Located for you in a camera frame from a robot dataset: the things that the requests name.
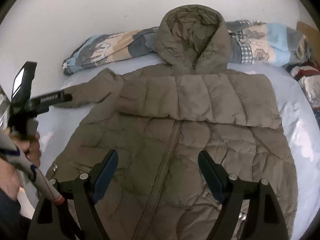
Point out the white red printed pillow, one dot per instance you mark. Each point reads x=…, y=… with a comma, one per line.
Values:
x=307, y=75

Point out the patchwork cartoon blanket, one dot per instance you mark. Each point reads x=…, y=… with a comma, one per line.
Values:
x=252, y=42

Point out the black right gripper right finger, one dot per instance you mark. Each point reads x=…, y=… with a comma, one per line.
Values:
x=264, y=219

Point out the person's left hand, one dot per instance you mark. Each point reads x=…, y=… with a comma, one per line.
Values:
x=10, y=182

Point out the light blue cloud bedsheet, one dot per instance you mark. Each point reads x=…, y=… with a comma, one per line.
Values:
x=299, y=123

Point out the olive green puffer jacket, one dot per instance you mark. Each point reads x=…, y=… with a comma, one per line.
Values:
x=159, y=118

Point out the brown wooden headboard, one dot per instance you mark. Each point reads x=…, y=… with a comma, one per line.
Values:
x=313, y=37

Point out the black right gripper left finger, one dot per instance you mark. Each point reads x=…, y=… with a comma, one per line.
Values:
x=76, y=217

